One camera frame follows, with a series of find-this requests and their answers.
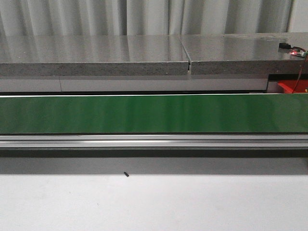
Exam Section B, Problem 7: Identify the green conveyor belt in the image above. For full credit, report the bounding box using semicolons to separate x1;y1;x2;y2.
0;94;308;134

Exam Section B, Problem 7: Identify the grey stone bench right slab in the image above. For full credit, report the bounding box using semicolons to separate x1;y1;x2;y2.
180;32;308;75

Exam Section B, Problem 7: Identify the grey stone bench slab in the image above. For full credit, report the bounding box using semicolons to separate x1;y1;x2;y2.
180;32;308;75
0;35;189;76

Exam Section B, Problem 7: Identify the grey stone bench left slab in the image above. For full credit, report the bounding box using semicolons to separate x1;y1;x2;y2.
0;35;189;76

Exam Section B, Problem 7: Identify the red plastic bin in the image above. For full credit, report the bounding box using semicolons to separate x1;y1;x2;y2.
278;79;308;93

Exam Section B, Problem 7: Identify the black connector plug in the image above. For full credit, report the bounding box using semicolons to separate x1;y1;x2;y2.
279;43;292;50

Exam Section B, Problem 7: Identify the small lit circuit board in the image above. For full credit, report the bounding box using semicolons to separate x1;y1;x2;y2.
290;49;308;58

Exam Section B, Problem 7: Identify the grey pleated curtain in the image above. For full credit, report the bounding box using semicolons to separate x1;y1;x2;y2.
0;0;308;37

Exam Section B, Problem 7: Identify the aluminium conveyor frame rail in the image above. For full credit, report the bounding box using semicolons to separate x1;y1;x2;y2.
0;134;308;149

